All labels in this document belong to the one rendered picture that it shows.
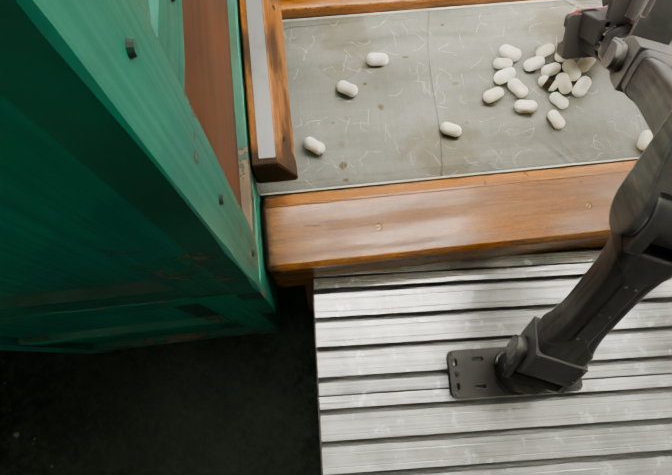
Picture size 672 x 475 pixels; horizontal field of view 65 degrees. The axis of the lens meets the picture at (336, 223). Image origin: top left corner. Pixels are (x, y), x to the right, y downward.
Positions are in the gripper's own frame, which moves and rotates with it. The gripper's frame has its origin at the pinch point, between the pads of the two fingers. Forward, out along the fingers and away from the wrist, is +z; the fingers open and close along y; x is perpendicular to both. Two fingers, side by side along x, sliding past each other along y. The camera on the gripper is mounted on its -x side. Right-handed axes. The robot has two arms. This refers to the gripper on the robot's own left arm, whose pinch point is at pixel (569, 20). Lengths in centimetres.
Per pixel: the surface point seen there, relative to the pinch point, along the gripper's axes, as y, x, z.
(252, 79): 52, 0, -16
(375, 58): 32.9, 2.7, -3.3
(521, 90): 10.7, 7.7, -9.3
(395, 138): 31.3, 12.7, -12.0
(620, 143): -4.1, 15.3, -15.4
